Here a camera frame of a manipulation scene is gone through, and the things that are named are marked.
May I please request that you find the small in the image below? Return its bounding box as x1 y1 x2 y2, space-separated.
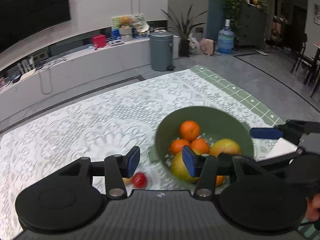
216 176 226 187

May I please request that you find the red cherry tomato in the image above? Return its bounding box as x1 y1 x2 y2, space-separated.
131 172 148 189

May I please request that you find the red-yellow apple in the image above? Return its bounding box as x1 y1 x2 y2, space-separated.
209 139 242 157

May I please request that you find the green plastic colander bowl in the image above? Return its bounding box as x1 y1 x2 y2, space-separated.
149 106 254 191

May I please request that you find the brown kiwi fruit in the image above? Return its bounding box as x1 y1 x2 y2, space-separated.
122 178 132 186

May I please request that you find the person's right hand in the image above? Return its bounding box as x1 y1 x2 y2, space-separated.
305 193 320 222

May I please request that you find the green checked table mat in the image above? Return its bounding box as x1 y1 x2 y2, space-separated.
190 65 285 126

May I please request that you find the dark green cabinet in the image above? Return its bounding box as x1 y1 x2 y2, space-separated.
236 3 267 47

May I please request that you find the white TV console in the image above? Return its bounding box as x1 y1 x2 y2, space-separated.
1 38 151 121

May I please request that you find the blue water jug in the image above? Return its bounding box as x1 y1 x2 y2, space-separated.
217 19 234 54

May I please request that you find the white plastic bag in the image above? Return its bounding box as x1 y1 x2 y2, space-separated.
188 33 201 54

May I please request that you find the pink small heater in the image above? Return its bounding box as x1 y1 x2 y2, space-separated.
200 38 215 56

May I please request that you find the red box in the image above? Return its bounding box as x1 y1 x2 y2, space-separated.
91 34 106 50

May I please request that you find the grey pedal trash bin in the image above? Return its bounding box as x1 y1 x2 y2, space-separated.
150 31 175 72

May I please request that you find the white wifi router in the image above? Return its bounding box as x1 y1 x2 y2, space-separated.
17 57 36 81

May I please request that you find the tall leafy floor plant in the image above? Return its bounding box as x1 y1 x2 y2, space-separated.
161 4 207 57

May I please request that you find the teddy bear on box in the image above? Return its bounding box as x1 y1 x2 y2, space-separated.
118 16 133 42

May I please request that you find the floral picture board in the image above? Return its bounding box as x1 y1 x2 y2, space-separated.
112 14 146 29

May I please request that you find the black power cable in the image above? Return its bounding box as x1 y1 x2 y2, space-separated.
37 57 68 95

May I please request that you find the black wall television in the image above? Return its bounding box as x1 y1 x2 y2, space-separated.
0 0 71 52

